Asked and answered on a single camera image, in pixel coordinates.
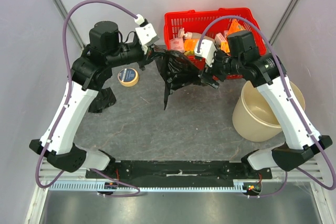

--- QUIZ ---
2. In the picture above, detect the black trash bag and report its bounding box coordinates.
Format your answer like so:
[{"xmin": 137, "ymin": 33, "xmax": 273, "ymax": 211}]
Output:
[
  {"xmin": 88, "ymin": 87, "xmax": 117, "ymax": 113},
  {"xmin": 151, "ymin": 46, "xmax": 205, "ymax": 110}
]

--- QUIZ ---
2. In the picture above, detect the beige trash bin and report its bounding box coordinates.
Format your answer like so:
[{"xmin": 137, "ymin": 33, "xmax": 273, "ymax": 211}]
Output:
[{"xmin": 232, "ymin": 78, "xmax": 310, "ymax": 149}]

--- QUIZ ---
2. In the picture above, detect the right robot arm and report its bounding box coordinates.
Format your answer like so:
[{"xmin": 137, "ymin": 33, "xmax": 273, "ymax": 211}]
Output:
[{"xmin": 195, "ymin": 30, "xmax": 332, "ymax": 179}]

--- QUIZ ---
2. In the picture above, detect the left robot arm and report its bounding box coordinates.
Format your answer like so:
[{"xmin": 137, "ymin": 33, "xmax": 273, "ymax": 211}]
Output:
[{"xmin": 29, "ymin": 21, "xmax": 159, "ymax": 178}]

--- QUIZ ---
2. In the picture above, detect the masking tape roll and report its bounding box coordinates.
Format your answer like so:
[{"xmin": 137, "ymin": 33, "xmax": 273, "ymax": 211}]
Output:
[{"xmin": 118, "ymin": 68, "xmax": 139, "ymax": 87}]

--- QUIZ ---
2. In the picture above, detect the pink small packet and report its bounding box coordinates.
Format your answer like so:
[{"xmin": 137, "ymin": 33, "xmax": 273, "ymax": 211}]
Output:
[{"xmin": 214, "ymin": 33, "xmax": 226, "ymax": 46}]

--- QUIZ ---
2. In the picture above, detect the orange snack pack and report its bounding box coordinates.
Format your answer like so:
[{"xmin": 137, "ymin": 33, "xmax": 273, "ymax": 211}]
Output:
[{"xmin": 184, "ymin": 39, "xmax": 199, "ymax": 51}]

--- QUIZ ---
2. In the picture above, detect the pink pouch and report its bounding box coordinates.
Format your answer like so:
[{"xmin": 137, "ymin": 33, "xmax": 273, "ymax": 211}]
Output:
[{"xmin": 170, "ymin": 37, "xmax": 185, "ymax": 53}]

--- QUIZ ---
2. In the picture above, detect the orange carton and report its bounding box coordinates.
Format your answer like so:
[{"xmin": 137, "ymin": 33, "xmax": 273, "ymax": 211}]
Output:
[{"xmin": 227, "ymin": 19, "xmax": 245, "ymax": 35}]

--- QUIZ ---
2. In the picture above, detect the red plastic basket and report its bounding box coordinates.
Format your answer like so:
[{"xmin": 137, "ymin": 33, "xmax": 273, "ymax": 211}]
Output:
[{"xmin": 164, "ymin": 8, "xmax": 267, "ymax": 80}]

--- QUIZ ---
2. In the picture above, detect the pink capped bottle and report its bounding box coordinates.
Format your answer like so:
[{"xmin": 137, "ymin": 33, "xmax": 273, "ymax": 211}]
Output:
[{"xmin": 177, "ymin": 28, "xmax": 202, "ymax": 41}]

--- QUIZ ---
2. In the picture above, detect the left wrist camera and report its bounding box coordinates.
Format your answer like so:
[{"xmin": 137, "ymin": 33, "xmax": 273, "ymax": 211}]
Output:
[{"xmin": 134, "ymin": 14, "xmax": 160, "ymax": 46}]

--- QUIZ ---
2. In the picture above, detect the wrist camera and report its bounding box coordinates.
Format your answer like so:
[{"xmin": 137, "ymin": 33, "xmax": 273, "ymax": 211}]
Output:
[
  {"xmin": 134, "ymin": 14, "xmax": 160, "ymax": 46},
  {"xmin": 194, "ymin": 39, "xmax": 216, "ymax": 67}
]

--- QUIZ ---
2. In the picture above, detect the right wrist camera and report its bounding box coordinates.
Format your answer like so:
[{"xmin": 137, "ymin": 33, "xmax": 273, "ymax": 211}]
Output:
[{"xmin": 194, "ymin": 39, "xmax": 216, "ymax": 67}]

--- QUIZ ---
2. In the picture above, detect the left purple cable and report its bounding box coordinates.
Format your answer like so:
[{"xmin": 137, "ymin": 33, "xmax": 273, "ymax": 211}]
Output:
[{"xmin": 35, "ymin": 0, "xmax": 145, "ymax": 198}]

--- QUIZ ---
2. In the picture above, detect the purple cable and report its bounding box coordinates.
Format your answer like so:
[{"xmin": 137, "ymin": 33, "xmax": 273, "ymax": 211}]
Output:
[
  {"xmin": 35, "ymin": 0, "xmax": 145, "ymax": 198},
  {"xmin": 197, "ymin": 15, "xmax": 336, "ymax": 199}
]

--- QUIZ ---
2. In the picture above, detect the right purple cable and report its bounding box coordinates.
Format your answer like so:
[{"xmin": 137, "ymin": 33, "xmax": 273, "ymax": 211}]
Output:
[{"xmin": 197, "ymin": 15, "xmax": 336, "ymax": 199}]

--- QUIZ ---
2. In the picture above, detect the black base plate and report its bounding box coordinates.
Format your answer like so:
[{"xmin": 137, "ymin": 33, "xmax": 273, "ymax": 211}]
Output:
[{"xmin": 85, "ymin": 159, "xmax": 274, "ymax": 188}]

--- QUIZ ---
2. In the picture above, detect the slotted cable duct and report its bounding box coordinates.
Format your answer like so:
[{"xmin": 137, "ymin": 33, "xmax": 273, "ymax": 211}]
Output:
[{"xmin": 49, "ymin": 180, "xmax": 261, "ymax": 193}]

